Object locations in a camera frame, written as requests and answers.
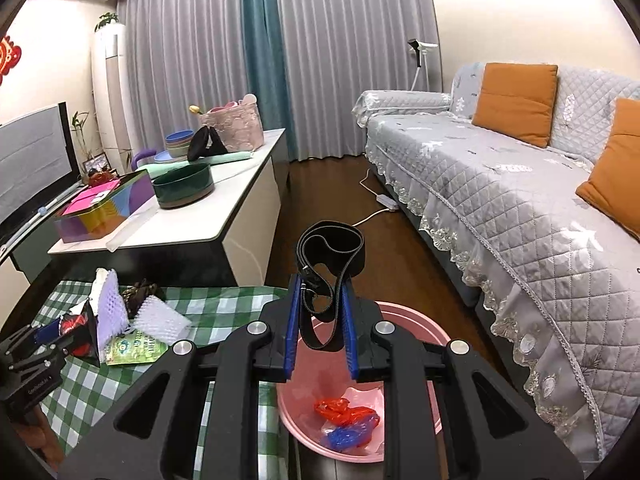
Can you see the orange cushion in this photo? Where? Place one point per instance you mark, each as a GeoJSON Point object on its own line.
{"type": "Point", "coordinates": [515, 100]}
{"type": "Point", "coordinates": [620, 175]}

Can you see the brown floral scrunchie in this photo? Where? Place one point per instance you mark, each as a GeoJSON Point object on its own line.
{"type": "Point", "coordinates": [142, 292]}

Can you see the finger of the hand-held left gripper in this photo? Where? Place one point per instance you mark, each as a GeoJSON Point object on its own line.
{"type": "Point", "coordinates": [47, 332]}

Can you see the mint green cloth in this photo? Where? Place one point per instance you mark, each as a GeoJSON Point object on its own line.
{"type": "Point", "coordinates": [230, 158]}

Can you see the white standing air conditioner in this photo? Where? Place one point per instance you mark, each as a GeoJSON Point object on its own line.
{"type": "Point", "coordinates": [110, 85]}

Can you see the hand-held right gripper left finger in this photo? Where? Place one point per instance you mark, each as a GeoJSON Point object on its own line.
{"type": "Point", "coordinates": [295, 330]}

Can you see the green panda print packet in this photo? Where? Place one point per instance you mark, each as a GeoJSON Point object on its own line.
{"type": "Point", "coordinates": [137, 352]}

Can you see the black hat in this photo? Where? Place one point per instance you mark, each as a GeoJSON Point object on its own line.
{"type": "Point", "coordinates": [200, 145]}

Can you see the white power strip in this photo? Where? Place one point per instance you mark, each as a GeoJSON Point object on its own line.
{"type": "Point", "coordinates": [386, 202]}

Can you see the pink plastic basin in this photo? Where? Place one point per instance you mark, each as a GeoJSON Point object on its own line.
{"type": "Point", "coordinates": [307, 410]}

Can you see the small photo frame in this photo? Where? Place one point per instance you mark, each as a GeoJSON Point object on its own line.
{"type": "Point", "coordinates": [95, 163]}

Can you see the flat screen television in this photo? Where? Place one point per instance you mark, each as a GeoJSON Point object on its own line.
{"type": "Point", "coordinates": [30, 155]}

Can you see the green checked tablecloth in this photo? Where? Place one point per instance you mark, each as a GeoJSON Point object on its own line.
{"type": "Point", "coordinates": [225, 310]}

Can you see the red plastic wrapper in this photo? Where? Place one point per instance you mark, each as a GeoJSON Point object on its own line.
{"type": "Point", "coordinates": [340, 410]}

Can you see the grey quilted sofa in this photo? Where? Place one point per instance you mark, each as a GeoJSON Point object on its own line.
{"type": "Point", "coordinates": [500, 200]}

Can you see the person's left hand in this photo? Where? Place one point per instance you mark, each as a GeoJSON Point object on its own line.
{"type": "Point", "coordinates": [35, 435]}

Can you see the stack of pastel bowls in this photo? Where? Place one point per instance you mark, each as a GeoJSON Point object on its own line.
{"type": "Point", "coordinates": [177, 147]}

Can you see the pink gift bag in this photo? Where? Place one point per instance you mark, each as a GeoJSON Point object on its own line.
{"type": "Point", "coordinates": [240, 125]}

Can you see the black belt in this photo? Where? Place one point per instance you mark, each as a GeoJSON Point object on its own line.
{"type": "Point", "coordinates": [350, 240]}

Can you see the yellow flower ornament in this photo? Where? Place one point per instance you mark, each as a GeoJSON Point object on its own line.
{"type": "Point", "coordinates": [194, 109]}

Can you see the white floor lamp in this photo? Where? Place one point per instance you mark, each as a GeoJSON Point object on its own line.
{"type": "Point", "coordinates": [417, 47]}

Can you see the red wall decoration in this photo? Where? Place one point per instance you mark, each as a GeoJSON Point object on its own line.
{"type": "Point", "coordinates": [7, 57]}

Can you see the teal curtain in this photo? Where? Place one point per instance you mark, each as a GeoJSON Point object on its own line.
{"type": "Point", "coordinates": [265, 60]}

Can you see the multicoloured gift box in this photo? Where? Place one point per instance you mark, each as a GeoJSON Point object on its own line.
{"type": "Point", "coordinates": [100, 222]}

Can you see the lavender foam fruit net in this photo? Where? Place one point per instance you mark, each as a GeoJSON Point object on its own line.
{"type": "Point", "coordinates": [111, 310]}

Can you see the blue plastic wrapper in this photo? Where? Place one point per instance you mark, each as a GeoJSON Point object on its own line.
{"type": "Point", "coordinates": [350, 437]}

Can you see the white foam fruit net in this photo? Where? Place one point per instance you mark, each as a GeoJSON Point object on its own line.
{"type": "Point", "coordinates": [160, 321]}

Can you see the white coffee table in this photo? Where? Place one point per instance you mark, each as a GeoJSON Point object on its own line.
{"type": "Point", "coordinates": [240, 200]}

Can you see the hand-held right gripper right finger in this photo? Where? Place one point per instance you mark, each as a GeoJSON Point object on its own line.
{"type": "Point", "coordinates": [351, 330]}

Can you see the white crumpled tissue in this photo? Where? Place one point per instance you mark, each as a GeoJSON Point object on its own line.
{"type": "Point", "coordinates": [100, 280]}

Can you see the green potted plant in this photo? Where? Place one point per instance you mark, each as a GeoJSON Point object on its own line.
{"type": "Point", "coordinates": [106, 21]}

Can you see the brown teapot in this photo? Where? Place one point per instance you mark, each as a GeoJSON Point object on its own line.
{"type": "Point", "coordinates": [100, 176]}

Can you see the pink paper sheet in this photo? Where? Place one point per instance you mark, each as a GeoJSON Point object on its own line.
{"type": "Point", "coordinates": [92, 199]}

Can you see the red and black snack packet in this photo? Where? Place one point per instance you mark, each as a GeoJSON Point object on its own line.
{"type": "Point", "coordinates": [82, 332]}

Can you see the bamboo plant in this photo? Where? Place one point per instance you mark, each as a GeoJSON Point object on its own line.
{"type": "Point", "coordinates": [80, 130]}

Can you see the dark green round box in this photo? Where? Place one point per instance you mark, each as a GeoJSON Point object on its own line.
{"type": "Point", "coordinates": [182, 187]}

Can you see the grey curtain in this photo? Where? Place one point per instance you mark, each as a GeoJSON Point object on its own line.
{"type": "Point", "coordinates": [185, 50]}
{"type": "Point", "coordinates": [350, 50]}

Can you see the clear plastic strip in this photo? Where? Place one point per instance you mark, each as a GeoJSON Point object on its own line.
{"type": "Point", "coordinates": [131, 231]}

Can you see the white tube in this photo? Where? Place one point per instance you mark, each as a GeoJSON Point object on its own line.
{"type": "Point", "coordinates": [31, 220]}

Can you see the dark television stand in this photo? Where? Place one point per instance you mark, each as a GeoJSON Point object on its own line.
{"type": "Point", "coordinates": [25, 257]}

